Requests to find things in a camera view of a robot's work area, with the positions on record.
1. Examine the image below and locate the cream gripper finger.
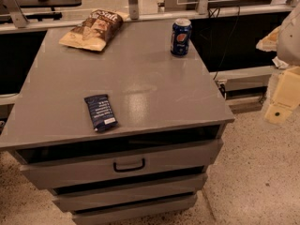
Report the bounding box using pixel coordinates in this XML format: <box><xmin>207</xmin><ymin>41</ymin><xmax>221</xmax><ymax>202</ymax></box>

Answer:
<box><xmin>256</xmin><ymin>26</ymin><xmax>279</xmax><ymax>52</ymax></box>
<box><xmin>264</xmin><ymin>67</ymin><xmax>300</xmax><ymax>125</ymax></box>

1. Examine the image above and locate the blue pepsi can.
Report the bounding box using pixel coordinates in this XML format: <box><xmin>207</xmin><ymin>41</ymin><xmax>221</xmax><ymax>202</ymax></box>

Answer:
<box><xmin>171</xmin><ymin>18</ymin><xmax>192</xmax><ymax>56</ymax></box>

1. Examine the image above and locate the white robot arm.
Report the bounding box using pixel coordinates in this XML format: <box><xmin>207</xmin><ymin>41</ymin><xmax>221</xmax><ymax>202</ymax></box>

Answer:
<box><xmin>256</xmin><ymin>4</ymin><xmax>300</xmax><ymax>125</ymax></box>

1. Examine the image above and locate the brown chip bag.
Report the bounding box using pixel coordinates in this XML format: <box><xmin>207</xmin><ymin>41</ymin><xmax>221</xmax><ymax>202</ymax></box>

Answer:
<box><xmin>59</xmin><ymin>9</ymin><xmax>128</xmax><ymax>52</ymax></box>

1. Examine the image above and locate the top grey drawer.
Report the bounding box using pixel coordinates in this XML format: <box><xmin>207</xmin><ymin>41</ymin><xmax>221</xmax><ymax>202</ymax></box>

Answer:
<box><xmin>21</xmin><ymin>139</ymin><xmax>223</xmax><ymax>189</ymax></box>

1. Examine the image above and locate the grey drawer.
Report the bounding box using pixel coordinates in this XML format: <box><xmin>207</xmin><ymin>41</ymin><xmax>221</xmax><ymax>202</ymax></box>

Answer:
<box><xmin>21</xmin><ymin>139</ymin><xmax>223</xmax><ymax>189</ymax></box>
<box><xmin>72</xmin><ymin>192</ymin><xmax>197</xmax><ymax>225</ymax></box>
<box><xmin>53</xmin><ymin>173</ymin><xmax>207</xmax><ymax>212</ymax></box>

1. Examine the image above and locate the grey drawer cabinet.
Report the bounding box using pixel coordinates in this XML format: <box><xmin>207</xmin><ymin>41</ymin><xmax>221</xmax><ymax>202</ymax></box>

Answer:
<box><xmin>0</xmin><ymin>18</ymin><xmax>236</xmax><ymax>225</ymax></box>

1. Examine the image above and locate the middle grey drawer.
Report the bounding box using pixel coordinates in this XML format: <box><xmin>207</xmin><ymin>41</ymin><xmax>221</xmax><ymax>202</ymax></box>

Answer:
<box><xmin>53</xmin><ymin>173</ymin><xmax>207</xmax><ymax>212</ymax></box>

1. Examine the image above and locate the bottom grey drawer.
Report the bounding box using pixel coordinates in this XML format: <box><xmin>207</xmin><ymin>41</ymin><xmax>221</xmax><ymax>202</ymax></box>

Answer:
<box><xmin>72</xmin><ymin>192</ymin><xmax>197</xmax><ymax>225</ymax></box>

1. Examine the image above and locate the dark blue snack bar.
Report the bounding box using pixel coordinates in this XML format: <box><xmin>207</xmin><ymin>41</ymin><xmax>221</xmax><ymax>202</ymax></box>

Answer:
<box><xmin>84</xmin><ymin>95</ymin><xmax>117</xmax><ymax>132</ymax></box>

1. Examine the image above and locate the black drawer handle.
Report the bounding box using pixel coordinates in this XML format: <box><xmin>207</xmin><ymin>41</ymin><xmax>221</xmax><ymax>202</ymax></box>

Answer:
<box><xmin>112</xmin><ymin>158</ymin><xmax>145</xmax><ymax>173</ymax></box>

